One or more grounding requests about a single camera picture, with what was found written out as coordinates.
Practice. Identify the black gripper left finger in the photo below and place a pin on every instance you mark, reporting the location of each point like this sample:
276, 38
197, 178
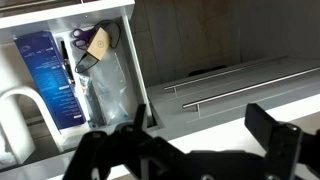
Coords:
110, 150

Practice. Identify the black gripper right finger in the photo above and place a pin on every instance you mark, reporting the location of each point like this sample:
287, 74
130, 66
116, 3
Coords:
280, 146

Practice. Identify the grey closed drawer front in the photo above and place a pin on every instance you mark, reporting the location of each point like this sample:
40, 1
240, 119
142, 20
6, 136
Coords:
186, 81
233, 110

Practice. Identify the white double sink countertop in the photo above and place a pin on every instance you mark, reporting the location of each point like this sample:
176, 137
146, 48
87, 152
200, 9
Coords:
220, 136

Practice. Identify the white open vanity drawer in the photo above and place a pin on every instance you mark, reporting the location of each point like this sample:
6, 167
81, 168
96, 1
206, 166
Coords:
66, 13

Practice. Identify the clear plastic bag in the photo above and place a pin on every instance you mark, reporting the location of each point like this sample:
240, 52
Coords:
111, 86

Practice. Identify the blue cardboard box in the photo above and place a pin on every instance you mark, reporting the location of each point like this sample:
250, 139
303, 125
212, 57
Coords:
53, 80

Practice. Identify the black pen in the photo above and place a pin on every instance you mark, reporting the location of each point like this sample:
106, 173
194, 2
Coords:
66, 63

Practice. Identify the red white plastic packet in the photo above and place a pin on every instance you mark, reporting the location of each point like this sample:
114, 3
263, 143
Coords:
5, 150

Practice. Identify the small tan cardboard box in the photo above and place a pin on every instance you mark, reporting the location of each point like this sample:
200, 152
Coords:
99, 43

